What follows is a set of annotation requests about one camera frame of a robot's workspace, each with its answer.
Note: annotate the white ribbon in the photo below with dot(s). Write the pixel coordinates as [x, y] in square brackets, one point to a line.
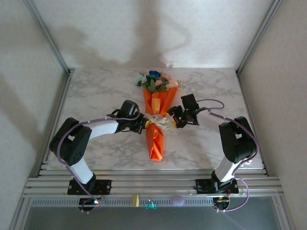
[160, 121]

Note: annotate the orange wrapping paper sheet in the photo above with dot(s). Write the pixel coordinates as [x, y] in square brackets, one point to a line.
[156, 143]

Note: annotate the artificial flower bouquet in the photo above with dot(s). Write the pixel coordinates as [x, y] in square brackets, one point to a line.
[156, 80]

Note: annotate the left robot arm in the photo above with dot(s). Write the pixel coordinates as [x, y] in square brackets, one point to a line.
[72, 143]

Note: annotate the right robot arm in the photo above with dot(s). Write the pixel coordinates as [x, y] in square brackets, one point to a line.
[237, 139]

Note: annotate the lavender oval pebble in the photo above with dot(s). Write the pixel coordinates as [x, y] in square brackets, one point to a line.
[177, 200]

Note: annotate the beige block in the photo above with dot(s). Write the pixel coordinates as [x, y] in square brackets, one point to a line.
[135, 200]

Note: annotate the green binder clip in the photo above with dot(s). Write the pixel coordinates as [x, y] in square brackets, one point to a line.
[151, 204]

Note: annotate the black controller board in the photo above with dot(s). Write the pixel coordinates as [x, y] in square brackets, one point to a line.
[88, 203]
[221, 203]

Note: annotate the aluminium rail base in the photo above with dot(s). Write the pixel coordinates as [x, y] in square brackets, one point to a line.
[156, 185]

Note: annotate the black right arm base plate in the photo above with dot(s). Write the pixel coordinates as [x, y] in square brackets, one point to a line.
[204, 187]

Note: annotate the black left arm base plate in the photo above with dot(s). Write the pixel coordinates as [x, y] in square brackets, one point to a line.
[103, 187]

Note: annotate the aluminium frame post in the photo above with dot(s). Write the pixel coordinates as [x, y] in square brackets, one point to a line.
[48, 36]
[260, 36]

